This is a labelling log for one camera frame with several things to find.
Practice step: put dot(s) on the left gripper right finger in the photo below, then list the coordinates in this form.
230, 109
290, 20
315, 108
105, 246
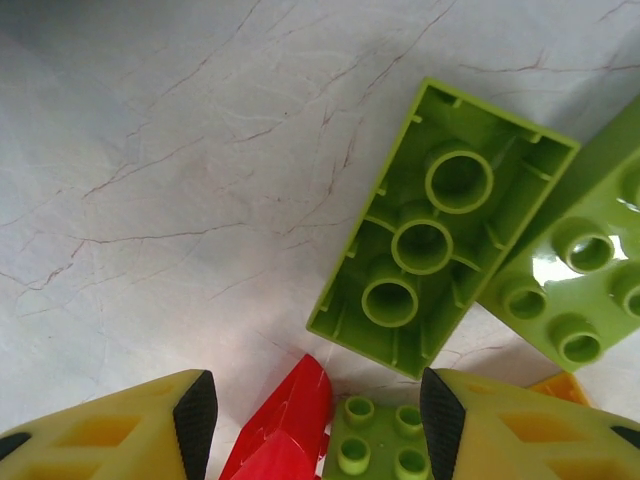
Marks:
525, 440

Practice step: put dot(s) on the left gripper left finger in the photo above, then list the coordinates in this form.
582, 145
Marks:
100, 440

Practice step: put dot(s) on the yellow lego brick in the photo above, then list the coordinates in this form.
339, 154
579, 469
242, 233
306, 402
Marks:
562, 387

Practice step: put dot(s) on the small green lego brick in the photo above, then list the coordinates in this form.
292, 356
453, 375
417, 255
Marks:
375, 440

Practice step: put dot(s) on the red slope lego brick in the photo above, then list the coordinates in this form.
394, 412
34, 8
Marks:
285, 420

